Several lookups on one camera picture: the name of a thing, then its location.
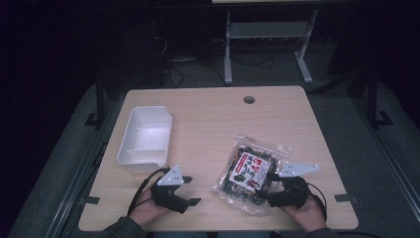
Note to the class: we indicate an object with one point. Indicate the white metal stand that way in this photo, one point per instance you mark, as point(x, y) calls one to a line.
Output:
point(264, 29)

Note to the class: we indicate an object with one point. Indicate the person's left hand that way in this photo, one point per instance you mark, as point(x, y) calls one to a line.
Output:
point(147, 210)

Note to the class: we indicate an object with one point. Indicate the clear snack packet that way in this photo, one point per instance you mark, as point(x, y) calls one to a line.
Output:
point(251, 172)

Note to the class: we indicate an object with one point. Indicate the white plastic bin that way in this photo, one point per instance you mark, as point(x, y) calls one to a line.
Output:
point(145, 139)

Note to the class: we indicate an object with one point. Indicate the person's right hand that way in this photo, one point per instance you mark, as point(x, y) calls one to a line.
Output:
point(310, 214)

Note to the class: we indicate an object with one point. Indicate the black table edge bracket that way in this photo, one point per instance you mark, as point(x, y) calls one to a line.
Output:
point(89, 200)
point(345, 198)

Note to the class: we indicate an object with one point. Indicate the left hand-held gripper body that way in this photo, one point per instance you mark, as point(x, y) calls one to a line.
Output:
point(166, 195)

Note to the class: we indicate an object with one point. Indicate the black metal stand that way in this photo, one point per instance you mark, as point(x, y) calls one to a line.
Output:
point(99, 102)
point(373, 99)

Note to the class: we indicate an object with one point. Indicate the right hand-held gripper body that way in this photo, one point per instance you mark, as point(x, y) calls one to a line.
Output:
point(295, 193)

